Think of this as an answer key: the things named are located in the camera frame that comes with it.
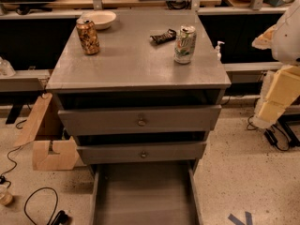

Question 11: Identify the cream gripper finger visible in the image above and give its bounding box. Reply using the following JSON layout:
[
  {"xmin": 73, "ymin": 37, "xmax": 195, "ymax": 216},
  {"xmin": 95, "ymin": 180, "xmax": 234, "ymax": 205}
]
[{"xmin": 253, "ymin": 66, "xmax": 300, "ymax": 128}]

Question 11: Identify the orange soda can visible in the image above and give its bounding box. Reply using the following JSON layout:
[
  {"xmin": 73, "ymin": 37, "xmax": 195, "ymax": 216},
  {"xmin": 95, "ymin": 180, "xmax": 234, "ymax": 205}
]
[{"xmin": 76, "ymin": 18, "xmax": 100, "ymax": 55}]

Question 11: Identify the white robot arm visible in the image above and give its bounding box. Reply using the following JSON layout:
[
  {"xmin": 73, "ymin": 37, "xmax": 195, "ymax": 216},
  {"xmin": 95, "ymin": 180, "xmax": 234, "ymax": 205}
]
[{"xmin": 252, "ymin": 2, "xmax": 300, "ymax": 128}]

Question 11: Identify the grey top drawer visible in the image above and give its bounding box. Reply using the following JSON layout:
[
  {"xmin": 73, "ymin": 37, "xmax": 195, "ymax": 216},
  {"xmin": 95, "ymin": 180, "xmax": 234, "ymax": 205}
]
[{"xmin": 58, "ymin": 105, "xmax": 221, "ymax": 136}]

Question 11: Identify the grey drawer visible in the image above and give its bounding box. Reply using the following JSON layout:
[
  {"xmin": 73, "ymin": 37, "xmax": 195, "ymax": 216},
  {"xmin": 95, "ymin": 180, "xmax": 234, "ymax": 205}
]
[
  {"xmin": 89, "ymin": 161, "xmax": 203, "ymax": 225},
  {"xmin": 58, "ymin": 105, "xmax": 221, "ymax": 136},
  {"xmin": 77, "ymin": 142, "xmax": 206, "ymax": 164}
]

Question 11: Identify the green white soda can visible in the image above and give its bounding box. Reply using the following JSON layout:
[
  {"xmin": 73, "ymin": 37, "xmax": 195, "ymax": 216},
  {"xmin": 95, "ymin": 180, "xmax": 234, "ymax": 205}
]
[{"xmin": 174, "ymin": 24, "xmax": 197, "ymax": 64}]

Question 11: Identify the grey drawer cabinet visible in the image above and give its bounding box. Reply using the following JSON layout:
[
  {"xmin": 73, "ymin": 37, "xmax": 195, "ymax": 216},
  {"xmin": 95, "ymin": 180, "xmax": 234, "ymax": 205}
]
[{"xmin": 45, "ymin": 9, "xmax": 232, "ymax": 173}]

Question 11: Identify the grey bottom drawer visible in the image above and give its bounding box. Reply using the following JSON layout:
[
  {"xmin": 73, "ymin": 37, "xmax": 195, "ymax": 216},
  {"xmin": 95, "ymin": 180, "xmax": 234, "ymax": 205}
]
[{"xmin": 89, "ymin": 161, "xmax": 203, "ymax": 225}]

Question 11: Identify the grey middle drawer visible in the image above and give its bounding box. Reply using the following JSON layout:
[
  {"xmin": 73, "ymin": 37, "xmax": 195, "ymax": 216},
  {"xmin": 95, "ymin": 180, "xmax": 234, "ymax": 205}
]
[{"xmin": 77, "ymin": 142, "xmax": 206, "ymax": 164}]

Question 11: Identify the white pump bottle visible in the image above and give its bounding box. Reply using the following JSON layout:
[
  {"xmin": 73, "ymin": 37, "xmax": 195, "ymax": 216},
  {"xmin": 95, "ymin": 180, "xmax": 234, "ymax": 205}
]
[{"xmin": 215, "ymin": 41, "xmax": 225, "ymax": 61}]

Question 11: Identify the dark snack wrapper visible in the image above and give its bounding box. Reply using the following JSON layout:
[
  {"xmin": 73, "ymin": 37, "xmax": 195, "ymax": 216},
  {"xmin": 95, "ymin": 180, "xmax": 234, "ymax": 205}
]
[{"xmin": 151, "ymin": 29, "xmax": 176, "ymax": 45}]

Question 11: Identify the white bowl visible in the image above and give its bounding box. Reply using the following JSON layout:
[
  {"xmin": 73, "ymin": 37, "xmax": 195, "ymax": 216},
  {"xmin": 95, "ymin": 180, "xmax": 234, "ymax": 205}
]
[{"xmin": 82, "ymin": 10, "xmax": 116, "ymax": 30}]

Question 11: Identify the wooden block stand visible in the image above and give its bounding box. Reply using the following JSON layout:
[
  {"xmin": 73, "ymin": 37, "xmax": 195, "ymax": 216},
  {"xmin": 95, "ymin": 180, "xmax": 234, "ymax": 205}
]
[{"xmin": 14, "ymin": 93, "xmax": 83, "ymax": 171}]

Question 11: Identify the clear plastic cup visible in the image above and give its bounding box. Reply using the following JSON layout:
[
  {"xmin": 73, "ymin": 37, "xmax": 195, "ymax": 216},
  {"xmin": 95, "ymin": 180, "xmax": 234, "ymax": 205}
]
[{"xmin": 0, "ymin": 185, "xmax": 13, "ymax": 205}]

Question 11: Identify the black floor cable right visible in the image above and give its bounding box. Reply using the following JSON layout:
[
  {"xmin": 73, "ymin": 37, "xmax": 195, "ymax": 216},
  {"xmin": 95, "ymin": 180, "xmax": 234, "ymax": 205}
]
[{"xmin": 246, "ymin": 115, "xmax": 292, "ymax": 152}]

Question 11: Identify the black floor cable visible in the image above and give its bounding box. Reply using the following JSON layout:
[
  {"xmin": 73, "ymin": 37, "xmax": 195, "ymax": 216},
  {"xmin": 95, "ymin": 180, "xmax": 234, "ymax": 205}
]
[
  {"xmin": 246, "ymin": 115, "xmax": 292, "ymax": 152},
  {"xmin": 23, "ymin": 187, "xmax": 69, "ymax": 225}
]

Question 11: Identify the black floor cable left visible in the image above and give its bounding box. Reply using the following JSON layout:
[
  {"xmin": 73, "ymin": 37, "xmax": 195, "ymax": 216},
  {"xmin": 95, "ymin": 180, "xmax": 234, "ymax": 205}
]
[{"xmin": 23, "ymin": 187, "xmax": 69, "ymax": 225}]

